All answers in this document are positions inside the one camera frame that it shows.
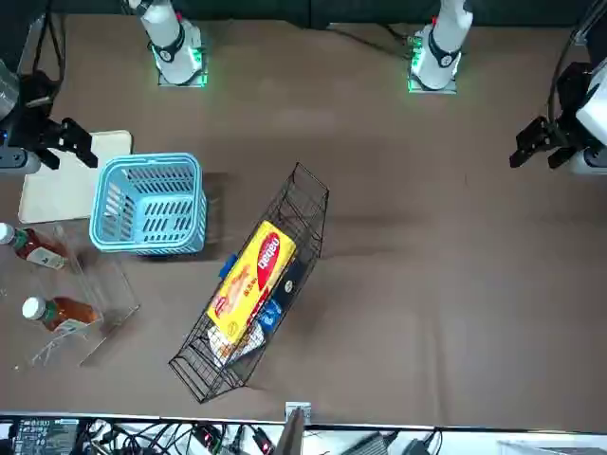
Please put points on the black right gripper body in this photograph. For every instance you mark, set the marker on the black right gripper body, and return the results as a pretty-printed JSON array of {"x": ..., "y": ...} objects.
[{"x": 33, "y": 128}]

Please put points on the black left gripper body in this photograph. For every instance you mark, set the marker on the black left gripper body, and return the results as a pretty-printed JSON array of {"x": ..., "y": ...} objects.
[{"x": 566, "y": 95}]

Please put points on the amber tea bottle white cap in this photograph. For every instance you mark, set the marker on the amber tea bottle white cap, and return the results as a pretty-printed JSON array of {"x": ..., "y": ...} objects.
[
  {"x": 35, "y": 246},
  {"x": 71, "y": 313}
]

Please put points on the blue Oreo cookie box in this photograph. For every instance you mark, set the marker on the blue Oreo cookie box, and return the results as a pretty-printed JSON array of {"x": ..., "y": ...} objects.
[{"x": 271, "y": 315}]

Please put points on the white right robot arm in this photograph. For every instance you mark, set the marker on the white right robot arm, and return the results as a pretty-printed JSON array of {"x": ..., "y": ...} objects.
[{"x": 173, "y": 42}]

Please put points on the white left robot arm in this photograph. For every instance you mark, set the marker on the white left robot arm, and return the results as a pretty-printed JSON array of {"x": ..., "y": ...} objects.
[{"x": 446, "y": 42}]

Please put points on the light blue plastic basket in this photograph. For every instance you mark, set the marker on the light blue plastic basket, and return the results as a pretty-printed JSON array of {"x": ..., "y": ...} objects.
[{"x": 151, "y": 158}]

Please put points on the clear acrylic shelf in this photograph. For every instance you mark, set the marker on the clear acrylic shelf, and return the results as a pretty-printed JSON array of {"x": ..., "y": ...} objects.
[{"x": 109, "y": 294}]

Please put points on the cream plastic tray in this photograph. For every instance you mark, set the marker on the cream plastic tray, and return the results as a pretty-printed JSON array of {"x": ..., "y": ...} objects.
[{"x": 47, "y": 194}]

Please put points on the yellow wafer box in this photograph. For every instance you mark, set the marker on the yellow wafer box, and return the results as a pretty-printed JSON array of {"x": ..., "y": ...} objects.
[{"x": 256, "y": 275}]

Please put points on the white cracker box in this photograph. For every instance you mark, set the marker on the white cracker box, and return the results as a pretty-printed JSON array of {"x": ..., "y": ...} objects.
[{"x": 237, "y": 348}]

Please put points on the black labelled power adapter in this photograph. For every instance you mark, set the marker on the black labelled power adapter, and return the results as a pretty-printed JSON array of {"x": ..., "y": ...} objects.
[{"x": 42, "y": 438}]

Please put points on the grey power adapter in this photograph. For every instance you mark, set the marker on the grey power adapter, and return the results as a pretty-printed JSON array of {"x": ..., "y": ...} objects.
[{"x": 379, "y": 445}]

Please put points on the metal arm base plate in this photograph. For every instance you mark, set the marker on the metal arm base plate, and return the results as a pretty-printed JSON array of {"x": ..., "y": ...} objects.
[
  {"x": 201, "y": 83},
  {"x": 450, "y": 90}
]

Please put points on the aluminium profile post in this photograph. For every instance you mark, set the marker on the aluminium profile post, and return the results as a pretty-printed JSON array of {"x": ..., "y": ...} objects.
[{"x": 296, "y": 426}]

